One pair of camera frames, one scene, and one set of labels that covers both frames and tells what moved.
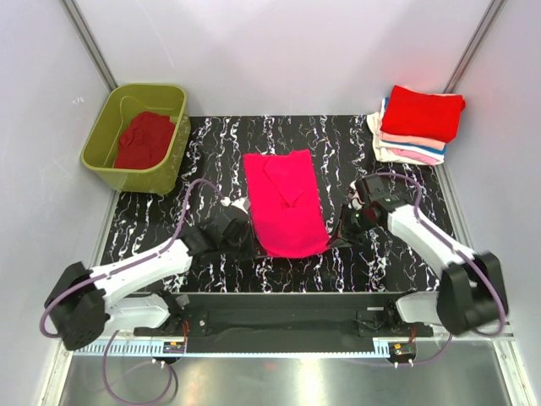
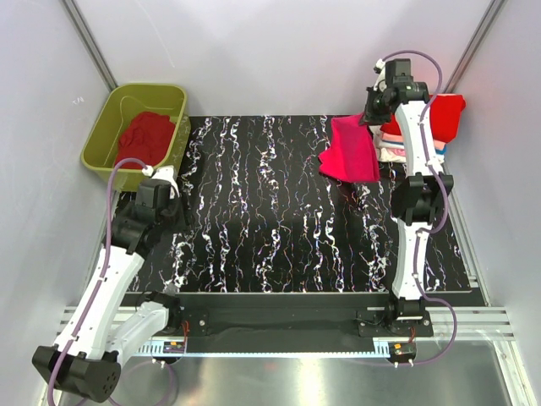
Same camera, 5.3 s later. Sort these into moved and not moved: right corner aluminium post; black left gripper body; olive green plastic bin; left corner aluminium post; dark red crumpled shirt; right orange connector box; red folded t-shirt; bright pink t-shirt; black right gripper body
Moved: black right gripper body; black left gripper body; bright pink t-shirt
Not moved: red folded t-shirt; right orange connector box; dark red crumpled shirt; right corner aluminium post; left corner aluminium post; olive green plastic bin
